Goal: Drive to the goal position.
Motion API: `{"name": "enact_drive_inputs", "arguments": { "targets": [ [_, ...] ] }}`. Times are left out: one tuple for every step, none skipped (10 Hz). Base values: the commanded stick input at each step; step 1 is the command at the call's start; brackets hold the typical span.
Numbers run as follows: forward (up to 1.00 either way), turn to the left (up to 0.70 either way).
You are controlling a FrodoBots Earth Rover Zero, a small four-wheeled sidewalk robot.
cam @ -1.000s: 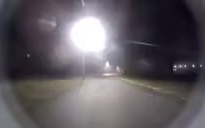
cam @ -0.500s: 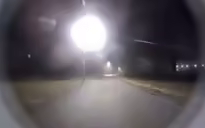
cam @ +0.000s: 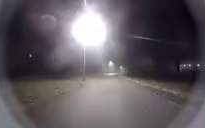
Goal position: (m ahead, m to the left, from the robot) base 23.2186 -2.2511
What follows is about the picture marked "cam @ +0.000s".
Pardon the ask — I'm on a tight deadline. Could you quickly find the dark row of trees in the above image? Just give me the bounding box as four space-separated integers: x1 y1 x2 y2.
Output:
121 33 198 81

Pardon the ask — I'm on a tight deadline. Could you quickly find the grass verge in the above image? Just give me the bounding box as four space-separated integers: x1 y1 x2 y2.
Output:
10 75 88 118
122 75 195 107

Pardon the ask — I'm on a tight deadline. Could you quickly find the building with lit windows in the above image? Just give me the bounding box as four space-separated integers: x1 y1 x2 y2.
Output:
175 61 205 83

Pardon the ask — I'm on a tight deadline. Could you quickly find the street lamp pole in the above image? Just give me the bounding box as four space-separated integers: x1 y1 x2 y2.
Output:
69 0 108 82

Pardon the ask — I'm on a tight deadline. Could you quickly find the grey asphalt path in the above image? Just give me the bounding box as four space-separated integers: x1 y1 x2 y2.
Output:
39 73 184 128

